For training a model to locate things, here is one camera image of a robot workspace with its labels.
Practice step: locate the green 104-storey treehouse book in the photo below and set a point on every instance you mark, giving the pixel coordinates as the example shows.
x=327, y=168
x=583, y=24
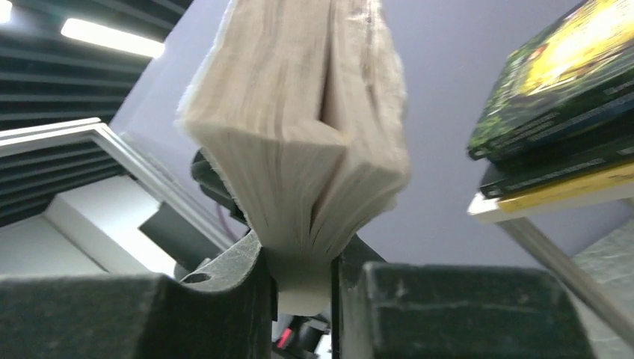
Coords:
x=299, y=108

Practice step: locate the white two-tier shelf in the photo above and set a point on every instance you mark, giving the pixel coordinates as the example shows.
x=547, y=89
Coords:
x=587, y=243

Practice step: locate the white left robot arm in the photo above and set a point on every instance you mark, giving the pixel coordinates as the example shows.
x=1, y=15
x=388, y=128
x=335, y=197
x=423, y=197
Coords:
x=178, y=238

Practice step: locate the dark green garden book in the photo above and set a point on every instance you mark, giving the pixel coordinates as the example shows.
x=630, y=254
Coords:
x=574, y=75

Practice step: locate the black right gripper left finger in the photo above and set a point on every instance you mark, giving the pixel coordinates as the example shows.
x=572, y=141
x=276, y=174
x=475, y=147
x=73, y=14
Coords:
x=221, y=310

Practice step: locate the yellow Little Prince book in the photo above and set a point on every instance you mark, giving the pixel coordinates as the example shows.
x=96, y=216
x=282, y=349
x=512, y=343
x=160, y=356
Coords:
x=574, y=187

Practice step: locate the black Moon and Sixpence book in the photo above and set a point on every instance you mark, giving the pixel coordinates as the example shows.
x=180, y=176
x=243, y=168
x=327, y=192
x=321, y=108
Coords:
x=600, y=148

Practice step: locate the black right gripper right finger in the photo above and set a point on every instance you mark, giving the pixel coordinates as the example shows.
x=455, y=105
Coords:
x=395, y=310

